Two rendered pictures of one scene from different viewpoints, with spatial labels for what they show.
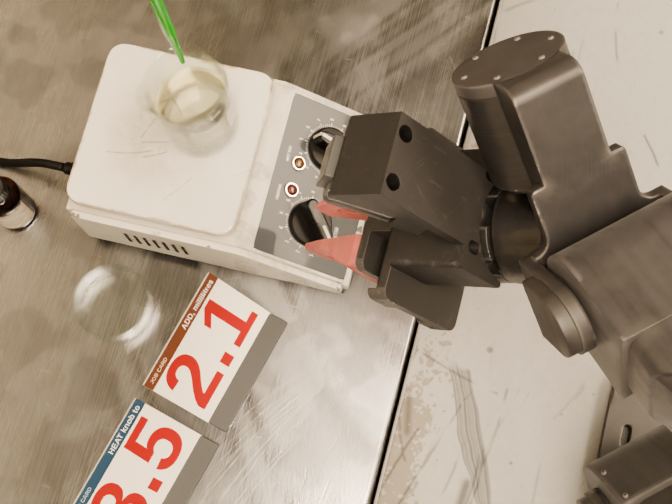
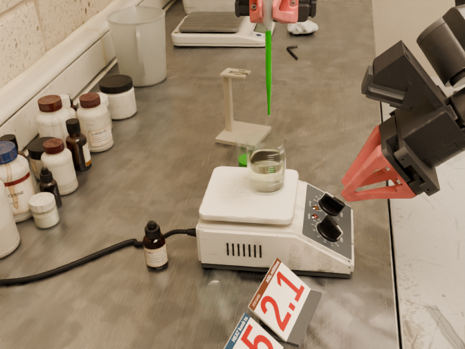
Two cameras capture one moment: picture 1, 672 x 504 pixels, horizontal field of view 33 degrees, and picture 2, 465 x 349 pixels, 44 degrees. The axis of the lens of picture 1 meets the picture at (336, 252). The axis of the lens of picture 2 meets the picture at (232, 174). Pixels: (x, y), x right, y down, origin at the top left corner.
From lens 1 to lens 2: 0.52 m
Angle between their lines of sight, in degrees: 44
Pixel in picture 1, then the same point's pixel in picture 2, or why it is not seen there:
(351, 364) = (365, 309)
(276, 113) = (299, 189)
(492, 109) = (443, 29)
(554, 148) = not seen: outside the picture
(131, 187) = (234, 208)
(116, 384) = (224, 330)
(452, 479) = not seen: outside the picture
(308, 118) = (315, 194)
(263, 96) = (294, 175)
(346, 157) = (378, 64)
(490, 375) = (449, 307)
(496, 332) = (443, 288)
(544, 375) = not seen: outside the picture
